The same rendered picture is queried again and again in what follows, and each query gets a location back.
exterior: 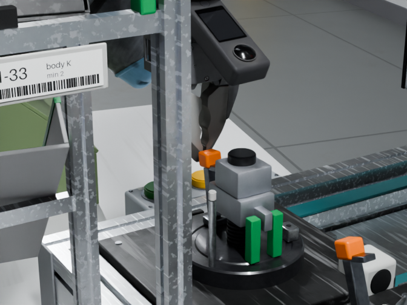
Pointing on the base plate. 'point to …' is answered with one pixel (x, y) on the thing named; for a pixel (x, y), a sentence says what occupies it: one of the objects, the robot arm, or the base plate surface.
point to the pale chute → (32, 185)
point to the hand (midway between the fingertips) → (202, 152)
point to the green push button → (149, 190)
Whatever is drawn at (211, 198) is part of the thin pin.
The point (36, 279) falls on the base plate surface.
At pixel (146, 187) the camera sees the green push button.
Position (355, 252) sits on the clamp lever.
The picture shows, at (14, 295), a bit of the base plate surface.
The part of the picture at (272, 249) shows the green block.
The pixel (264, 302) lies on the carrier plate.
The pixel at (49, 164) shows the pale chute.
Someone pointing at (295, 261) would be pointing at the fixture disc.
